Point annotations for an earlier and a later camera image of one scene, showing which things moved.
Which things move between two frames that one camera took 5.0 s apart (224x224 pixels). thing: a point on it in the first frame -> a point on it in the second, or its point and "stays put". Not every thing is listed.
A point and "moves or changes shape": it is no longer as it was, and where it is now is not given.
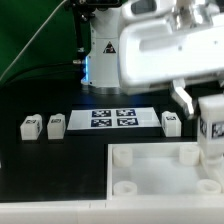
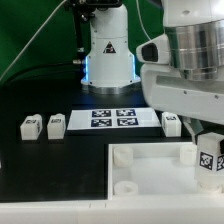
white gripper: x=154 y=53 -> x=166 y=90
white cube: x=210 y=127 moves or changes shape
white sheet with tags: x=106 y=118 stays put
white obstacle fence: x=140 y=211 stays put
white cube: x=171 y=124 stays put
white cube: x=55 y=126 stays put
